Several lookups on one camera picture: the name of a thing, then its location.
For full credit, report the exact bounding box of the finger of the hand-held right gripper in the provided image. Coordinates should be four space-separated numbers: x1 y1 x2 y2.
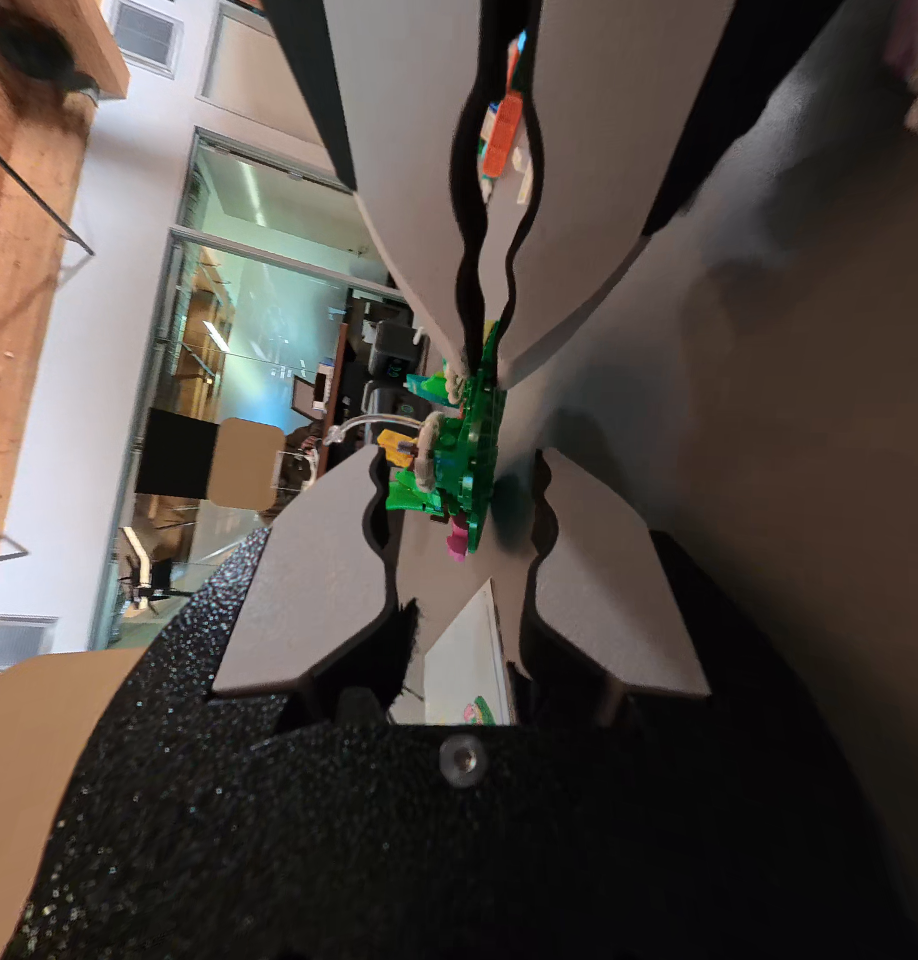
320 0 499 376
498 0 739 389

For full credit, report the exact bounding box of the black power station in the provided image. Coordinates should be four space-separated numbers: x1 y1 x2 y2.
363 378 424 425
365 318 430 380

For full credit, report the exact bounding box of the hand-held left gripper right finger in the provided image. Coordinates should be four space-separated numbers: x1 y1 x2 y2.
521 447 712 726

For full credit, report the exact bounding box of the black round object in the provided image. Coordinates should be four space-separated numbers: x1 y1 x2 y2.
0 15 100 95

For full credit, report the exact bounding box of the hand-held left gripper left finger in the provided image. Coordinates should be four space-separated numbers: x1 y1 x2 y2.
211 446 401 699

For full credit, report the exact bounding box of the wall air vent grille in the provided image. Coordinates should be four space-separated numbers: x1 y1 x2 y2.
106 0 184 80
0 615 60 672

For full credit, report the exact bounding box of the green lego flower model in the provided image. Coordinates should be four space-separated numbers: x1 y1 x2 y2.
327 322 508 565

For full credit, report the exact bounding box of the orange lego piece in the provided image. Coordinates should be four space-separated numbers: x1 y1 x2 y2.
481 90 525 179

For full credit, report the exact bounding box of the lego instruction booklet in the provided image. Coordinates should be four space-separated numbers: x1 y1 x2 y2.
425 577 517 726

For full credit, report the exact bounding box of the pile of colourful lego bricks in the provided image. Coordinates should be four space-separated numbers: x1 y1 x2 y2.
477 30 538 207

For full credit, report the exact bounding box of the light panel on tripod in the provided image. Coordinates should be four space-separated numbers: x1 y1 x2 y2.
117 525 197 609

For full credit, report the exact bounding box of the wooden board stand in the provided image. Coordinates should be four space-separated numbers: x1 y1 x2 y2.
0 648 148 960

